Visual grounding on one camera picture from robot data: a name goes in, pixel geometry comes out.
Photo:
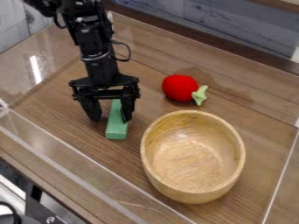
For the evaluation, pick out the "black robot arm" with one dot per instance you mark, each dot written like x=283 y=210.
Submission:
x=85 y=19

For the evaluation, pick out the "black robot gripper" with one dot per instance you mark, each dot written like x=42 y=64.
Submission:
x=105 y=84

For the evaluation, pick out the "red plush tomato toy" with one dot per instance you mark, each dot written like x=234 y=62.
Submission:
x=183 y=89

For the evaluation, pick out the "black metal table bracket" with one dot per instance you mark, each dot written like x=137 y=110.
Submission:
x=36 y=210

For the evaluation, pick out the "light wooden bowl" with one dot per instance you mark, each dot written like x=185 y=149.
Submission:
x=194 y=156

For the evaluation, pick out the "green rectangular block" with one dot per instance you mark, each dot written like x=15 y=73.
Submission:
x=117 y=126

